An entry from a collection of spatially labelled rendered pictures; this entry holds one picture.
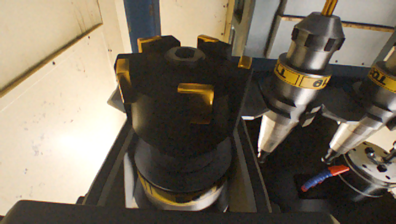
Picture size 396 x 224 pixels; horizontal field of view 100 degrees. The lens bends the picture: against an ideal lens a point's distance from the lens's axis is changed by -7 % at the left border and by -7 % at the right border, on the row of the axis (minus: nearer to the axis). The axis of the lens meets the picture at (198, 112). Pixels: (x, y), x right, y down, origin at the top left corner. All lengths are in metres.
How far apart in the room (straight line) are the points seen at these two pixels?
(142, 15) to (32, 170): 0.59
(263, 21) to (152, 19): 0.65
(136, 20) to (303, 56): 0.16
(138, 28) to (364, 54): 0.96
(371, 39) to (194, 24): 0.83
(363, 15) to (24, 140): 1.19
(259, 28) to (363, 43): 0.43
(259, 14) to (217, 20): 0.39
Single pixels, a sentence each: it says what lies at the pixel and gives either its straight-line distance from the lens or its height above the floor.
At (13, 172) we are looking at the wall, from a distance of 0.66.
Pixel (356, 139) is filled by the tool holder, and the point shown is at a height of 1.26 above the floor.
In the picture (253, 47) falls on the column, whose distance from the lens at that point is 0.84.
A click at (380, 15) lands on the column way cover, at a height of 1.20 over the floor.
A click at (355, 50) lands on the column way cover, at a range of 1.00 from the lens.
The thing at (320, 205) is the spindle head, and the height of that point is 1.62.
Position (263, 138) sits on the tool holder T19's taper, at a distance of 0.25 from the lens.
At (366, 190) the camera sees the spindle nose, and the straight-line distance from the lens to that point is 0.71.
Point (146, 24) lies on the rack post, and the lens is 0.21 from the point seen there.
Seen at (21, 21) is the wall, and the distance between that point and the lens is 0.68.
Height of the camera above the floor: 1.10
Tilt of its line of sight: 41 degrees up
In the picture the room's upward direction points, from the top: 176 degrees counter-clockwise
